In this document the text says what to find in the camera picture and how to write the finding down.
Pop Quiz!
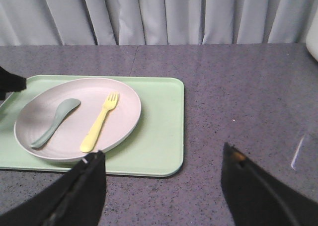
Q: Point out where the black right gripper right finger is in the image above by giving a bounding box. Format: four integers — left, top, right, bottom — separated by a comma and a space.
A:
221, 143, 318, 226

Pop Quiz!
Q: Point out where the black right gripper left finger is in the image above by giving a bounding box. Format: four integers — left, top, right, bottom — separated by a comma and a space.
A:
0, 151, 106, 226

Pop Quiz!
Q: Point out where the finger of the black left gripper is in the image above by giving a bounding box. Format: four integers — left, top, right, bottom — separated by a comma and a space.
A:
0, 67, 27, 100

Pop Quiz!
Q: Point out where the yellow plastic fork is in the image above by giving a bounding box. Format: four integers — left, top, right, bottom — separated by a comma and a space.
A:
79, 92, 119, 153

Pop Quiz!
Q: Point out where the beige round plate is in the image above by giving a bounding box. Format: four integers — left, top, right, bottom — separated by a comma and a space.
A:
14, 78, 141, 162

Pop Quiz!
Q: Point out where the green plastic spoon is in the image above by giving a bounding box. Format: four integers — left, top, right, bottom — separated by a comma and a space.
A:
30, 98, 81, 149

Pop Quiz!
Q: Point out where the grey curtain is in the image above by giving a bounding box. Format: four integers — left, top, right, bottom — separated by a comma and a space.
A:
0, 0, 318, 46

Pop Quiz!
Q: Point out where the light green tray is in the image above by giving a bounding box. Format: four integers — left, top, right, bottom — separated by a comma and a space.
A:
0, 75, 184, 177

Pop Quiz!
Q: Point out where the white object at edge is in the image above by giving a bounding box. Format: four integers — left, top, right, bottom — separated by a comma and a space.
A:
306, 15, 318, 61

